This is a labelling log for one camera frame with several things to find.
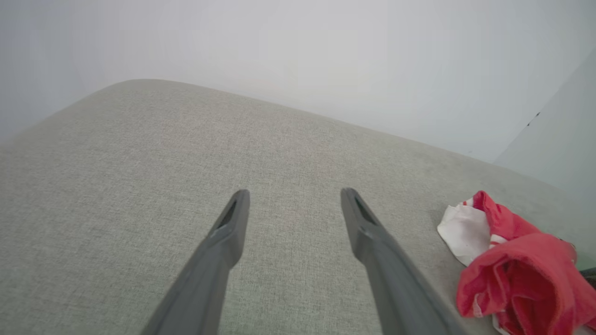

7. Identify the red and white basketball jersey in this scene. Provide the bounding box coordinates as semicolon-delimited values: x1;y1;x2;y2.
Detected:
436;190;596;335

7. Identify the grey fabric sofa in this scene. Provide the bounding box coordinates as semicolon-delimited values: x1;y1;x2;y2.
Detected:
0;78;596;335

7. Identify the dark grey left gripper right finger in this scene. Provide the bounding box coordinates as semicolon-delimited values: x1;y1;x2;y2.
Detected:
340;187;467;335

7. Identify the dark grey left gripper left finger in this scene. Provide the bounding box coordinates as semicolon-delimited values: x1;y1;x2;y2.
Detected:
139;188;251;335

